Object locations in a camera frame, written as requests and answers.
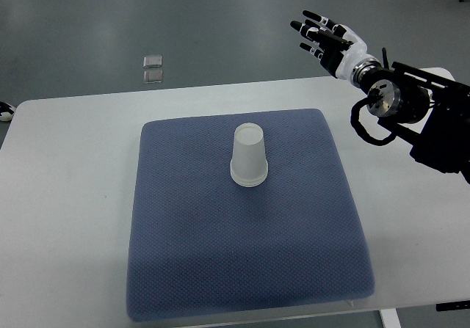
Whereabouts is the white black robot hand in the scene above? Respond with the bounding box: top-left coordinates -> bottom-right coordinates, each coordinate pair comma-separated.
290,10 -> 381,87

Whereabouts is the white paper cup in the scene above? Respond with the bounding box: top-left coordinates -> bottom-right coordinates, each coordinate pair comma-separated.
230,123 -> 268,179
231,173 -> 267,188

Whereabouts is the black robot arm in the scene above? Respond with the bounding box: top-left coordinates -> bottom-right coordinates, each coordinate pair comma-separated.
350,61 -> 469,180

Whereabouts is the upper metal floor plate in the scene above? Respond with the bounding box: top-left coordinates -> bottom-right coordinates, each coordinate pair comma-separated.
143,54 -> 162,68

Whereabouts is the metal floor plate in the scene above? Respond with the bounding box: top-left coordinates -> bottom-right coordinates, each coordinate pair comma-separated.
144,69 -> 163,84
143,54 -> 162,68

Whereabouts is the lower metal floor plate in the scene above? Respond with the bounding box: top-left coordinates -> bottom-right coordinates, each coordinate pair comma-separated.
144,69 -> 163,84

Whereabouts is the blue grey fabric cushion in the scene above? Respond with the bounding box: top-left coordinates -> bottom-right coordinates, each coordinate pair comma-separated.
126,109 -> 375,321

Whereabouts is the white table leg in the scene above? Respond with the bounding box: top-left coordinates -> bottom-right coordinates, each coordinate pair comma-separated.
379,309 -> 402,328

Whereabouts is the black table control panel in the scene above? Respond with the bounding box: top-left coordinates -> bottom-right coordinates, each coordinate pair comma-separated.
435,300 -> 470,312

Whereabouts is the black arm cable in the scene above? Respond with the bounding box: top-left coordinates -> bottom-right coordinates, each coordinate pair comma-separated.
350,47 -> 400,147

